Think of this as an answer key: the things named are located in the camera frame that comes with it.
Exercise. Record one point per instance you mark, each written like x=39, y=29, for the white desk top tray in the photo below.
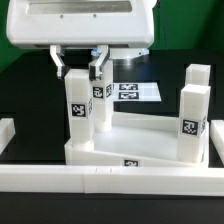
x=136, y=140

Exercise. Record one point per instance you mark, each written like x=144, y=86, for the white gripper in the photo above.
x=80, y=24

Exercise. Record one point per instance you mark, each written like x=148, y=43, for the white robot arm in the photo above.
x=130, y=52

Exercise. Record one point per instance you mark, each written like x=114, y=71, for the white marker base plate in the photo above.
x=133, y=92

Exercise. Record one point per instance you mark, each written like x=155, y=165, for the white front fence bar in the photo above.
x=112, y=180

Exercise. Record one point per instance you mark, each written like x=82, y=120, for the white right fence block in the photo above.
x=217, y=137

